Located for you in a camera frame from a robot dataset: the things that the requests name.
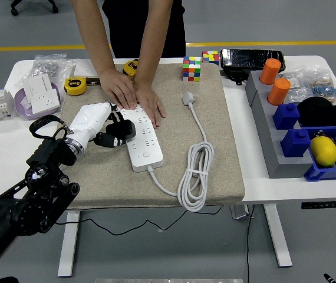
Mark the person's right hand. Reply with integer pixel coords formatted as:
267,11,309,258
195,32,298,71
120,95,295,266
99,67,139,110

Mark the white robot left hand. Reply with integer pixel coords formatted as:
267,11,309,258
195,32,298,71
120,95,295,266
67,102,127,148

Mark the person's left hand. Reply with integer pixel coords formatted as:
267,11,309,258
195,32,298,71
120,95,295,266
132,81,167,130

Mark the black plug adapter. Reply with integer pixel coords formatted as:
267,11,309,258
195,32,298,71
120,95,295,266
105,119,136,140

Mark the white power strip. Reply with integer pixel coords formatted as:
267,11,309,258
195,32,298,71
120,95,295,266
120,103,164,173

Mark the yellow tape measure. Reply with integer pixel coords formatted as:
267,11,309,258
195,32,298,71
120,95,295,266
64,77,88,97
123,58,140,80

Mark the large colourful puzzle cube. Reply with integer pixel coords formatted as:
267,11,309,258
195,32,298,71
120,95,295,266
182,55,202,83

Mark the clear bag of screws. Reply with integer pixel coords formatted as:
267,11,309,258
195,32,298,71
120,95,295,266
32,52,77,85

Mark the person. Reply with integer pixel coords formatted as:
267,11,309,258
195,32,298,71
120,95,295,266
101,0,186,59

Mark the white table leg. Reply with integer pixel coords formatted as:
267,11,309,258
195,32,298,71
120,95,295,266
263,203,293,268
57,210,81,278

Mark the grey-brown mat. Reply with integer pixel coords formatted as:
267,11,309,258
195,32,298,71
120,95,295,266
59,62,245,210

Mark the purple bowl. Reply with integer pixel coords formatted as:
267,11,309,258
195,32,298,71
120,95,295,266
14,81,62,120

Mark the black table control panel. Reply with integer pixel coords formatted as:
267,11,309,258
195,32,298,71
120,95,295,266
301,200,336,210

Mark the small colourful puzzle cube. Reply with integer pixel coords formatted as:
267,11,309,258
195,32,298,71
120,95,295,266
201,50,220,66

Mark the black holder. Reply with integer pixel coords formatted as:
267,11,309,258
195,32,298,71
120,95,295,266
221,66,250,86

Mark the blue plastic bin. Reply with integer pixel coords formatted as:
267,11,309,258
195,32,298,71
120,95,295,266
303,125,336,182

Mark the black glossy wrapped box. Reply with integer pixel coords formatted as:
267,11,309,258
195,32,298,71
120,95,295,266
220,48,286,73

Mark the orange cylinder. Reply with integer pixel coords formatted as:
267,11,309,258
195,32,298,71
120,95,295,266
259,58,282,85
267,77,292,106

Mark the grey stepped block base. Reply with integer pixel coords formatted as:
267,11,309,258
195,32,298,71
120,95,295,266
245,70,315,179

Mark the yellow lemon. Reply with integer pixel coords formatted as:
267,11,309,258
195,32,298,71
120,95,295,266
309,136,336,168

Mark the black office chair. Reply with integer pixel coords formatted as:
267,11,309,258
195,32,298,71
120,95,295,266
10,0,59,16

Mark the blue square block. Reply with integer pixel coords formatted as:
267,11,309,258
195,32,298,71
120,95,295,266
272,102,301,130
280,129,312,158

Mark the clear bag of small parts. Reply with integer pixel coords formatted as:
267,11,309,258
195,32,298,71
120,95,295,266
279,70,313,104

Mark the black cloth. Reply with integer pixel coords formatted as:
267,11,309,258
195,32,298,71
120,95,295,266
297,96,336,127

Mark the clear bag of blue resistors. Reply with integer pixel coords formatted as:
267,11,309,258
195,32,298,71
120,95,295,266
303,65,336,104

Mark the flat white switch plate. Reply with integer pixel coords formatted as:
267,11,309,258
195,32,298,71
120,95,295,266
73,58,98,78

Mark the white wall socket panel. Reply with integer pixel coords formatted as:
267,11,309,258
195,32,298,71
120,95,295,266
28,88,62,115

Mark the white switch box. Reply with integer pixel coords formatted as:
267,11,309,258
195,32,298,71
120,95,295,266
22,73,54,103

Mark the white power cord with plug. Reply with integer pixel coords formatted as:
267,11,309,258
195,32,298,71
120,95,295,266
147,91,215,212

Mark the black hanging cable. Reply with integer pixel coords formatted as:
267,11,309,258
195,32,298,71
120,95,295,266
246,205,256,283

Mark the silver under-table bracket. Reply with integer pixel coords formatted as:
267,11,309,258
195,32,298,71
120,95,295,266
229,204,254,221

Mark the thin black plug cord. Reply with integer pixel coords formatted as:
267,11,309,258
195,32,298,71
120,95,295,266
54,205,223,236

